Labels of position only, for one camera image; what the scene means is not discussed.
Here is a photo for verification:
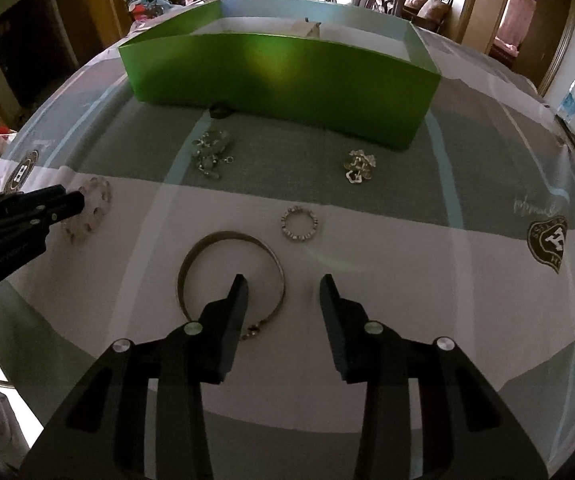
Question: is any pink crystal bead bracelet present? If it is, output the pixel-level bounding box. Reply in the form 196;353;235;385
60;175;113;245

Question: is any gold bangle bracelet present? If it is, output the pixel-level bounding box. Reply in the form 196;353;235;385
176;230;288;340

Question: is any green bead chain bracelet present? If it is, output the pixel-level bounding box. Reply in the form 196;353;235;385
190;129;236;180

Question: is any silver crystal ring bracelet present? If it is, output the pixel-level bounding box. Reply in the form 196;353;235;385
280;205;320;244

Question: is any silver flower chain jewelry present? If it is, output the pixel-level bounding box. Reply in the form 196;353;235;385
344;150;376;185

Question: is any patterned grey white tablecloth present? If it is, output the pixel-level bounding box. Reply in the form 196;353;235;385
0;12;575;479

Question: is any small black round object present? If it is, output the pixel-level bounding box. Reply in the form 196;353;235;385
208;101;236;120

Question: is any red and blue bag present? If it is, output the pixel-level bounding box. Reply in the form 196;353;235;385
127;0;173;22

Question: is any clear plastic water bottle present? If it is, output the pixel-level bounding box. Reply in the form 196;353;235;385
557;79;575;122

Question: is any green cardboard box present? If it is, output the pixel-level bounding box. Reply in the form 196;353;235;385
120;0;441;151

